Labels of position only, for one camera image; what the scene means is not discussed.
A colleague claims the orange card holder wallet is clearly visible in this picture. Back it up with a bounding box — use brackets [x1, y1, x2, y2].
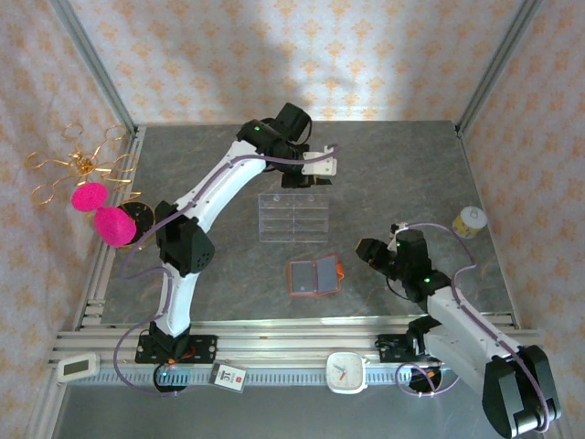
[287, 253, 346, 300]

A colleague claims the clear acrylic card stand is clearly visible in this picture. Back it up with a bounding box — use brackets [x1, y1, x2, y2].
[257, 192, 332, 244]

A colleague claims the white badge card with number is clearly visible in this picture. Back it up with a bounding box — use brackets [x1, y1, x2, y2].
[208, 360, 249, 394]

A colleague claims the yellow white small can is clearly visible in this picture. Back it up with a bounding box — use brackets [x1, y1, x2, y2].
[452, 205, 488, 240]

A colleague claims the white square analog clock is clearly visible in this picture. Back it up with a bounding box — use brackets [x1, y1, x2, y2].
[325, 351, 369, 395]

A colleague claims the round black gold-rimmed dish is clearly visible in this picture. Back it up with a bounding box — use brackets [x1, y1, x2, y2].
[116, 199, 158, 251]

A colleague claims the large pink foam ball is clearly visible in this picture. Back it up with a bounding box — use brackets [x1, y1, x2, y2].
[93, 206, 137, 248]

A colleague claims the small pink foam ball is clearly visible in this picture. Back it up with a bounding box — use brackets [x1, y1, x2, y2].
[70, 181, 110, 213]

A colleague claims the white digital display device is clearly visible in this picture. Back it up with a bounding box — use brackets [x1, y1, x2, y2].
[56, 352, 101, 384]

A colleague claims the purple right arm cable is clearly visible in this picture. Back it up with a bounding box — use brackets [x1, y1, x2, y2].
[395, 220, 550, 434]

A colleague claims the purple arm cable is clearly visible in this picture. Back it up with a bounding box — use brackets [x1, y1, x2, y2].
[395, 220, 550, 434]
[112, 144, 340, 400]

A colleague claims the aluminium side rail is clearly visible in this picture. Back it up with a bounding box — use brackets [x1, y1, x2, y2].
[455, 126, 521, 329]
[71, 126, 148, 331]

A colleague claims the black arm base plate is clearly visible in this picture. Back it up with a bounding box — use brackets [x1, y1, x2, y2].
[376, 333, 440, 366]
[134, 332, 218, 366]

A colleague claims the aluminium front mounting rail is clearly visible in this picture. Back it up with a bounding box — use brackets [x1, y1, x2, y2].
[49, 318, 549, 372]

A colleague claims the grey slotted cable duct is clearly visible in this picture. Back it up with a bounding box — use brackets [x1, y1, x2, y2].
[98, 368, 458, 391]

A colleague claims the aluminium frame post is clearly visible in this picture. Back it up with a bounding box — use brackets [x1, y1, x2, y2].
[455, 0, 544, 136]
[48, 0, 141, 138]

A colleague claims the gold wire ornament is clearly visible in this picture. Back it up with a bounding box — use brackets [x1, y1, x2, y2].
[25, 122, 143, 207]

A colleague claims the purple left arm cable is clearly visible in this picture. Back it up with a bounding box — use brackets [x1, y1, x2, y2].
[112, 144, 340, 400]

